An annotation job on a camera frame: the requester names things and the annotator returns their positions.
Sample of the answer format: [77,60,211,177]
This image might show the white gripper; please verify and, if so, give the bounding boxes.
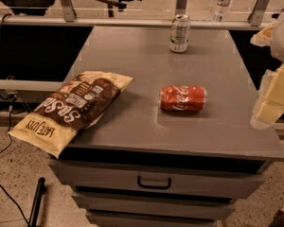
[250,11,284,130]

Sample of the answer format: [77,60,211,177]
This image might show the red coke can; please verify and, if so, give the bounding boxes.
[159,85,207,112]

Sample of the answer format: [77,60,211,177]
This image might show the white green soda can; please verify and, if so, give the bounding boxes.
[169,14,190,53]

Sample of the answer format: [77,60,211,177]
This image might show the clear plastic water bottle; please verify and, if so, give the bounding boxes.
[213,0,232,23]

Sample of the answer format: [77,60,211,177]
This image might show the grey drawer cabinet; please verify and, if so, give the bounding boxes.
[50,26,284,227]

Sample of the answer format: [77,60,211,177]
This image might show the brown yellow chip bag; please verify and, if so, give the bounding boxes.
[9,71,133,158]

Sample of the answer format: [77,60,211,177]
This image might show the black pole on floor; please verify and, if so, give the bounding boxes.
[27,177,46,227]

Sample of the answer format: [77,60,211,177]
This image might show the black drawer handle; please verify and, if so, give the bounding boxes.
[136,176,171,190]

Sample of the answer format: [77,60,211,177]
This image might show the metal railing frame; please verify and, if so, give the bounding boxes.
[0,0,284,30]

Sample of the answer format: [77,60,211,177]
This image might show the black cable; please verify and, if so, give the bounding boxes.
[0,12,31,227]

